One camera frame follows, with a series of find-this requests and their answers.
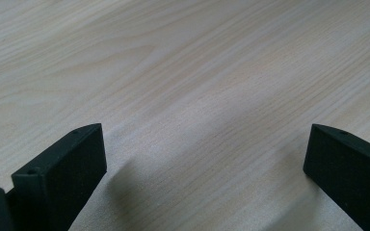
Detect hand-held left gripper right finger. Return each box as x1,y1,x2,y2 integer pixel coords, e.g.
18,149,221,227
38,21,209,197
303,123,370,231

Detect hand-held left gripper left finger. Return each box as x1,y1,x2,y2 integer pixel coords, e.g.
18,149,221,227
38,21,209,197
5,122,108,231

